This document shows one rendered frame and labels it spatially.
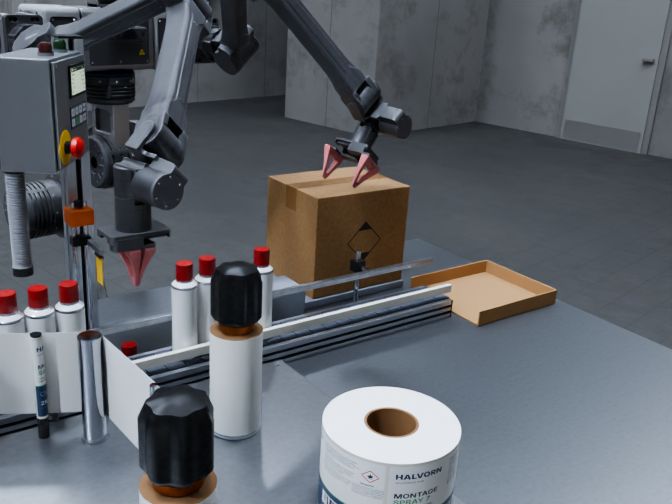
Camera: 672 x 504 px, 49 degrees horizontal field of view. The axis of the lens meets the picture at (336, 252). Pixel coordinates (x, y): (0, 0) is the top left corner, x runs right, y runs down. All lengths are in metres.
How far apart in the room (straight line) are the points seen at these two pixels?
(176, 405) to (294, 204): 1.15
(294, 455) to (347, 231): 0.79
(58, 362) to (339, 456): 0.50
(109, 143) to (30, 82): 0.75
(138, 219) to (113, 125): 0.84
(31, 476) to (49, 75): 0.63
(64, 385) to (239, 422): 0.29
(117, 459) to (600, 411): 0.94
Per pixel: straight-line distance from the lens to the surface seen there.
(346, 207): 1.88
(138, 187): 1.17
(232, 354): 1.22
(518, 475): 1.39
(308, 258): 1.90
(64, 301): 1.41
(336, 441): 1.05
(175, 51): 1.38
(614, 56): 9.33
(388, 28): 8.60
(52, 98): 1.32
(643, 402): 1.71
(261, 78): 11.19
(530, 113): 9.88
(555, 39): 9.70
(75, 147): 1.34
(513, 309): 1.99
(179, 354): 1.51
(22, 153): 1.35
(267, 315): 1.60
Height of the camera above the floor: 1.61
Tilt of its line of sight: 20 degrees down
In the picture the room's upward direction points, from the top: 4 degrees clockwise
